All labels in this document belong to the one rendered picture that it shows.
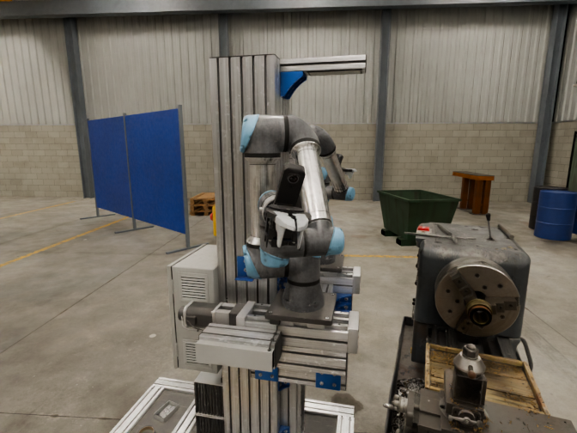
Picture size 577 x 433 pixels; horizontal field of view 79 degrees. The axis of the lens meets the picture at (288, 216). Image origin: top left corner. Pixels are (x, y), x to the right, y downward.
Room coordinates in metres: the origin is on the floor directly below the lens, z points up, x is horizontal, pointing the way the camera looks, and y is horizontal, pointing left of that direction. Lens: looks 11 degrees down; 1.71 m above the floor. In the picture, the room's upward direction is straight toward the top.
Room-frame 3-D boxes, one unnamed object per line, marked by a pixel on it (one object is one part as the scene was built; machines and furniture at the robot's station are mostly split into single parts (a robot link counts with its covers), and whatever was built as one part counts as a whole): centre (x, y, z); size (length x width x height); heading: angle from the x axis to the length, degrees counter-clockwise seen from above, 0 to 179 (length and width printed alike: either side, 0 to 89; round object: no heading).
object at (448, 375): (0.88, -0.51, 0.99); 0.20 x 0.10 x 0.05; 158
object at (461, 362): (0.86, -0.49, 1.13); 0.08 x 0.08 x 0.03
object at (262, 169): (1.14, 0.08, 1.54); 0.15 x 0.12 x 0.55; 99
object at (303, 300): (1.16, -0.05, 1.21); 0.15 x 0.15 x 0.10
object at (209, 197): (9.22, 2.06, 0.22); 1.25 x 0.86 x 0.44; 179
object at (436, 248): (1.78, -0.93, 1.06); 0.59 x 0.48 x 0.39; 158
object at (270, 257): (0.88, 0.02, 1.46); 0.11 x 0.08 x 0.11; 99
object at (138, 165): (7.10, 3.21, 1.18); 4.12 x 0.80 x 2.35; 48
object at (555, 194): (6.52, -5.07, 0.44); 0.59 x 0.59 x 0.88
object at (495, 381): (1.13, -0.69, 0.89); 0.36 x 0.30 x 0.04; 68
